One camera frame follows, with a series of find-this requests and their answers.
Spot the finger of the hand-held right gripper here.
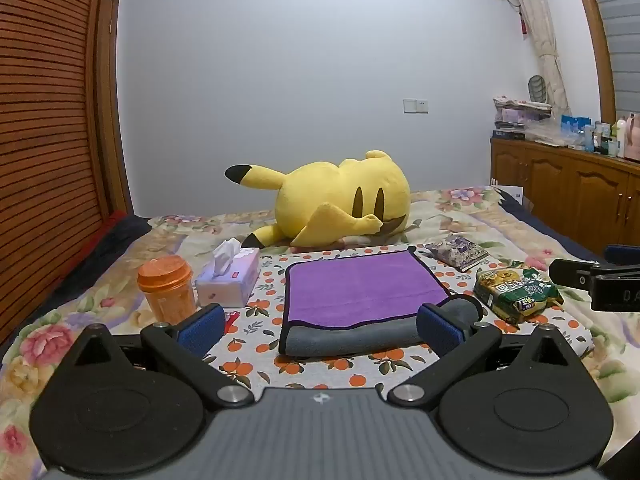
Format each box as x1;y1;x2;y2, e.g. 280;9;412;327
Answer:
548;258;603;292

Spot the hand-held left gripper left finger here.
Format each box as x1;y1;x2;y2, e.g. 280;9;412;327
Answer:
55;303;256;409

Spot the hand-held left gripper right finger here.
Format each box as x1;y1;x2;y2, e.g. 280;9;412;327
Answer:
387;303;591;409

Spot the purple and grey towel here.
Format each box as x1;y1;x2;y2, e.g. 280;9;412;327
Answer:
277;246;484;359

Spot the orange plastic jar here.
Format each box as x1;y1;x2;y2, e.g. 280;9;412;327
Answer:
137;254;197;325

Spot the white tissue box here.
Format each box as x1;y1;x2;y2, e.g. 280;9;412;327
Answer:
194;238;262;309

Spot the green snack packet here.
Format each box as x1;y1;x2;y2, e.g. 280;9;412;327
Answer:
473;259;565;325

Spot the orange fruit print cloth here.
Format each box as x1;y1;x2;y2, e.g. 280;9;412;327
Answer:
200;244;597;392

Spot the purple printed packet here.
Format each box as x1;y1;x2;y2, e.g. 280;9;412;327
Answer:
424;233;490;274

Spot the wooden cabinet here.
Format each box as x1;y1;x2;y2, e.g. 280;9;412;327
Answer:
489;137;640;257

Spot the white cardboard box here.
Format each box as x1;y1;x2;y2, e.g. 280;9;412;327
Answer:
490;177;525;206

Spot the blue box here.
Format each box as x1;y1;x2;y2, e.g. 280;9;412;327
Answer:
559;114;592;150

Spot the pink bag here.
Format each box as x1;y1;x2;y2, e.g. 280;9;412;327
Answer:
625;112;640;162

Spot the pile of plastic bags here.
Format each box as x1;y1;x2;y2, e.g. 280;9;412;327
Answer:
492;95;572;147

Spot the yellow plush toy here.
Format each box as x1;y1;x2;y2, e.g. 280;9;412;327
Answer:
224;149;412;250

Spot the grey hand fan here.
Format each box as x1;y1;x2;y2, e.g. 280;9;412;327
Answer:
528;74;549;104

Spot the beige curtain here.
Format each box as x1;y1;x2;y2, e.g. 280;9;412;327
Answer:
500;0;572;117

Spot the wooden slatted wardrobe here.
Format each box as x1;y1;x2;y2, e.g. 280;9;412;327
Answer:
0;0;134;347

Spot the grey window blind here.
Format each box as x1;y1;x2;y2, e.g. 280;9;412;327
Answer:
582;0;640;117

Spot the wooden window frame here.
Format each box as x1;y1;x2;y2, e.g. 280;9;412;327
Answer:
567;0;617;124

